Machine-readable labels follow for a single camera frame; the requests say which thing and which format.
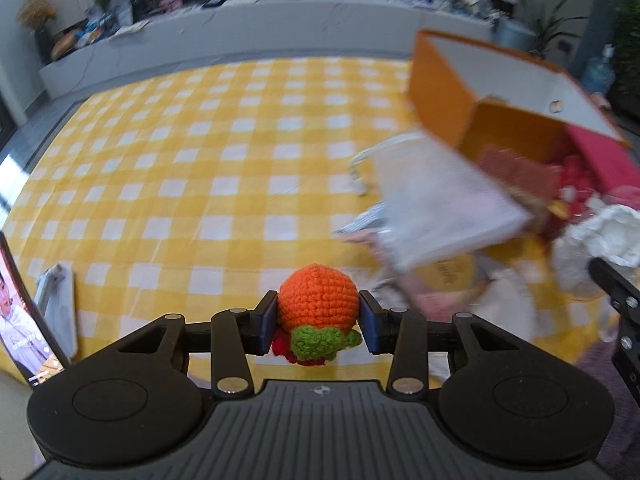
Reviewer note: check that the white marble TV bench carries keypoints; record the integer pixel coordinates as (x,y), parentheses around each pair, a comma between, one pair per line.
(250,30)

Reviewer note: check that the purple rug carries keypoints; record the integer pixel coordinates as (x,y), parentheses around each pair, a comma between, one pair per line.
(610,435)

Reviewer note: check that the orange crochet fruit toy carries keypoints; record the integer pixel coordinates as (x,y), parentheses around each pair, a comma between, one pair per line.
(317,300)

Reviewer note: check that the wall socket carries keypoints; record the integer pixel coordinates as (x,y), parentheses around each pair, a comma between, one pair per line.
(565,46)

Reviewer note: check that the white tablet stand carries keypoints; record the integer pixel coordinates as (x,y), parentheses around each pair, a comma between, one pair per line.
(57,305)

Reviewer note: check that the grey trash bin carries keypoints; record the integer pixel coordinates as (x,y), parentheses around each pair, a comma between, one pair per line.
(512,35)

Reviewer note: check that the pink cloth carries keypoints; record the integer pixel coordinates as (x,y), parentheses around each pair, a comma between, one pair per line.
(430,302)

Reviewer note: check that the blue snack packet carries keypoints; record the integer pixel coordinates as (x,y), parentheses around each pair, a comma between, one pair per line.
(100,27)

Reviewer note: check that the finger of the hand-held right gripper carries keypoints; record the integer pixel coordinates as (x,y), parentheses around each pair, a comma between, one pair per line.
(625,305)

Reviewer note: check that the striped cloth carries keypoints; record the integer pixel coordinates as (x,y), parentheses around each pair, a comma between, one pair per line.
(362,222)

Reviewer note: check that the pink small box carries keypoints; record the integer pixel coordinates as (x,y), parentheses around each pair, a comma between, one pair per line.
(170,4)

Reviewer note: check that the dark vase with dried flowers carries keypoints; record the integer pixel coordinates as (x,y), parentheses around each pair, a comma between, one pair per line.
(37,20)

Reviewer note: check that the red crochet toy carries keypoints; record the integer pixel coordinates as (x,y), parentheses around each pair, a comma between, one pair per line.
(575,180)

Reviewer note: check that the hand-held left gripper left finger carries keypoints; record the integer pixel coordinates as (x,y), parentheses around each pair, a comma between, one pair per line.
(264,322)

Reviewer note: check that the orange cardboard box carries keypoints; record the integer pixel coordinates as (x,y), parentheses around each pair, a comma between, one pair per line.
(440,90)

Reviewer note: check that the clear plastic bag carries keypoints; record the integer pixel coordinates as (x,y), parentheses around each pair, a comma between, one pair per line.
(575,267)

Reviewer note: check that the potted long-leaf plant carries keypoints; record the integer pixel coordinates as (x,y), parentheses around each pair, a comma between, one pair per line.
(552,25)

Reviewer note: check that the brown bread-shaped cushion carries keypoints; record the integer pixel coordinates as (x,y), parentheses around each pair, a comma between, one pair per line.
(64,45)

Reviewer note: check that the red cloth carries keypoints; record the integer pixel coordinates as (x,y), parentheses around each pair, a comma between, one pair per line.
(605,157)

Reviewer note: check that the yellow round pouch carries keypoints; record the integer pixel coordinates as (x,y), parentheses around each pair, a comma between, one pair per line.
(450,270)

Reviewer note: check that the yellow checked blanket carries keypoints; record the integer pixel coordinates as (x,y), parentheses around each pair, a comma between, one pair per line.
(200,160)

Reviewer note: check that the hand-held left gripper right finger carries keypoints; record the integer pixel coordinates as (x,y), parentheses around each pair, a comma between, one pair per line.
(369,322)

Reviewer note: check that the blue water bottle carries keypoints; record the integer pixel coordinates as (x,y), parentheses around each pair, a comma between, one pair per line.
(599,75)

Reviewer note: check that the brown red sponge block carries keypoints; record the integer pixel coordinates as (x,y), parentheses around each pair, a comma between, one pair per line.
(515,172)

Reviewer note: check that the paper sheets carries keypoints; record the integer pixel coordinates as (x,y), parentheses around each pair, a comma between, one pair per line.
(131,27)

